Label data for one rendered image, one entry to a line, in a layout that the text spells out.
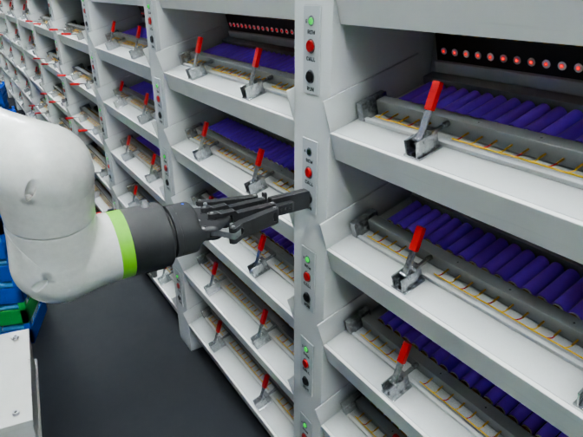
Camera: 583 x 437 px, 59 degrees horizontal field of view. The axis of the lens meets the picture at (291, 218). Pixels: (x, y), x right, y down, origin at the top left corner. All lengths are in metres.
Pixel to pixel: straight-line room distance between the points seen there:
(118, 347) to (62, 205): 1.24
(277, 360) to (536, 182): 0.77
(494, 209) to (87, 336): 1.53
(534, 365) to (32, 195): 0.57
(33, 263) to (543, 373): 0.58
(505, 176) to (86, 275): 0.50
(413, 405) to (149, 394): 0.95
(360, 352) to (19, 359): 0.70
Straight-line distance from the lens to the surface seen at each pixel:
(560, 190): 0.58
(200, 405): 1.55
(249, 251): 1.21
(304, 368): 1.03
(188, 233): 0.71
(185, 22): 1.39
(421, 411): 0.83
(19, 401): 1.12
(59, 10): 2.73
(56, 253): 0.64
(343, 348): 0.93
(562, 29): 0.53
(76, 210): 0.62
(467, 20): 0.59
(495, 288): 0.70
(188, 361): 1.70
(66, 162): 0.59
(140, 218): 0.69
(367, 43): 0.78
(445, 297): 0.72
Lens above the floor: 1.07
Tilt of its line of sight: 24 degrees down
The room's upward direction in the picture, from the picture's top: straight up
